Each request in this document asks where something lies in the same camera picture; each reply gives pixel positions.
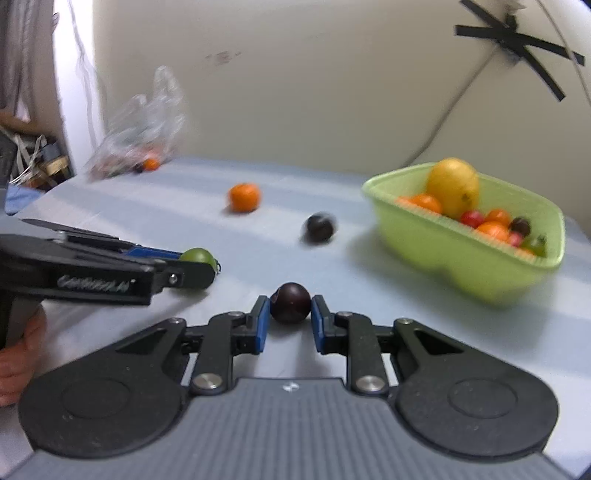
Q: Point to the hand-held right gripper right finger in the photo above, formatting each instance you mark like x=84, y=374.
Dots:
x=317, y=325

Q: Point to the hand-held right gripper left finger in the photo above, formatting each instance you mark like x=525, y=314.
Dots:
x=261, y=325

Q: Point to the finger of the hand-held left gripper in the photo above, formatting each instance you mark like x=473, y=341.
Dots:
x=152, y=253
x=194, y=277

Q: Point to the green cherry tomato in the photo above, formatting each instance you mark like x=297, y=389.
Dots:
x=198, y=255

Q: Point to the dark purple cherry tomato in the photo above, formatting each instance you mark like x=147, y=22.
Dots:
x=319, y=227
x=290, y=302
x=520, y=226

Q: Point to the light green plastic basket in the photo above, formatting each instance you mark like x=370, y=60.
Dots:
x=443, y=258

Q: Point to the orange cherry tomato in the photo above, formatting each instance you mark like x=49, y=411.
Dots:
x=425, y=204
x=491, y=231
x=498, y=216

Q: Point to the large yellow lemon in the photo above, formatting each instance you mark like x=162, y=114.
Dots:
x=452, y=187

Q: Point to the small red cherry tomato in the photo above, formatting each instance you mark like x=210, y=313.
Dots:
x=515, y=239

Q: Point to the green tomato with stem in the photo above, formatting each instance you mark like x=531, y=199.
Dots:
x=535, y=245

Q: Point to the person's left hand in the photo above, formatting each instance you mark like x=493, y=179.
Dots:
x=23, y=364

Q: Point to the orange tomato inside bag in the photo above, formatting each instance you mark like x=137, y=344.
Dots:
x=151, y=163

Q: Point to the blue cloth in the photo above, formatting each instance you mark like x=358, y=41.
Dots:
x=21, y=198

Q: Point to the orange mandarin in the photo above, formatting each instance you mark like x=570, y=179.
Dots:
x=244, y=197

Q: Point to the clear plastic bag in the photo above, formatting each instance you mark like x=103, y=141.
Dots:
x=138, y=124

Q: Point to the grey curtain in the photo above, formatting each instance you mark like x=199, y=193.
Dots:
x=23, y=55

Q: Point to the black tape cross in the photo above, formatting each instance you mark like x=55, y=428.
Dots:
x=521, y=41

